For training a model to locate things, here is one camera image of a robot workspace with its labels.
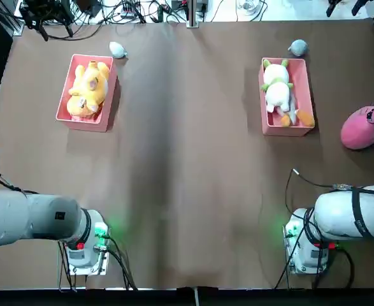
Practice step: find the aluminium profile post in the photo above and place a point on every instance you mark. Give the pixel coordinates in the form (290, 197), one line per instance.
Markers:
(193, 14)
(18, 27)

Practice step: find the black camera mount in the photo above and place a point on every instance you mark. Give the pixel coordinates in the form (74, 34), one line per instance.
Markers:
(37, 16)

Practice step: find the grey usb hub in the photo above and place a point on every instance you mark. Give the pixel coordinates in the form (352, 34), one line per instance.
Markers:
(128, 11)

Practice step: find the pink plastic box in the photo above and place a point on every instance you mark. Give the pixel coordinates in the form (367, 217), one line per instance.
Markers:
(110, 95)
(301, 83)

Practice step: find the white goose doll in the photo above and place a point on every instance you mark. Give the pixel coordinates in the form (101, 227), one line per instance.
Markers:
(305, 117)

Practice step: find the clear glass dish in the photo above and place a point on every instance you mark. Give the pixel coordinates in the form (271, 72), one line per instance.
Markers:
(247, 5)

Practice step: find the yellow doll with green eyes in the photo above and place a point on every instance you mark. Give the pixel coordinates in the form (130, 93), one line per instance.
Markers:
(91, 78)

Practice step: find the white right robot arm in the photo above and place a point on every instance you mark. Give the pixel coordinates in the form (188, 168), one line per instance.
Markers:
(339, 213)

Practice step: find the white doll with green ears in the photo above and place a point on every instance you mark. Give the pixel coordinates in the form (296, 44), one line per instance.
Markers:
(277, 95)

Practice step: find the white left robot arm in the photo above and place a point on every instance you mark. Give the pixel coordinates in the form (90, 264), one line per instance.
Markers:
(14, 216)

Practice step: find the pink plush doll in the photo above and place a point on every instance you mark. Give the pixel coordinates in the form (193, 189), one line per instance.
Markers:
(362, 129)

